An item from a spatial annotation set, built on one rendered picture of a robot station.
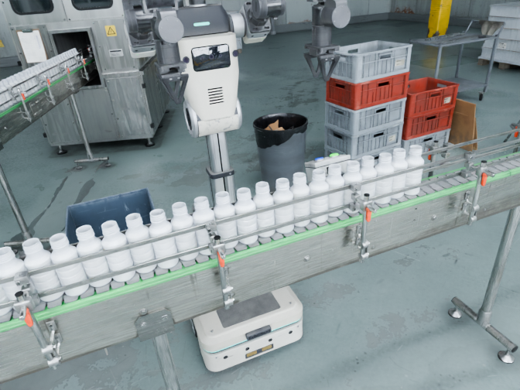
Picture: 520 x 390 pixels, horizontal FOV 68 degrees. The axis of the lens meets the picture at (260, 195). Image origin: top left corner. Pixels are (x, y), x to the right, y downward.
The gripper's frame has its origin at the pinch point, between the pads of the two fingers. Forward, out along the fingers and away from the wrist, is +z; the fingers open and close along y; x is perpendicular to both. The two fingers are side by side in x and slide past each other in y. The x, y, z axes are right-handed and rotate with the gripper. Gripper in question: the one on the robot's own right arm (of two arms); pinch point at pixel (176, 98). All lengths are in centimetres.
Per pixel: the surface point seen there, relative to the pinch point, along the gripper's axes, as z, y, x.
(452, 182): 41, 14, 88
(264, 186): 26.0, 11.2, 18.7
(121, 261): 34.8, 15.7, -23.2
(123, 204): 49, -48, -21
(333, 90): 55, -189, 166
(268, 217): 34.3, 15.0, 17.9
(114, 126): 99, -363, -17
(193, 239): 34.9, 14.4, -4.4
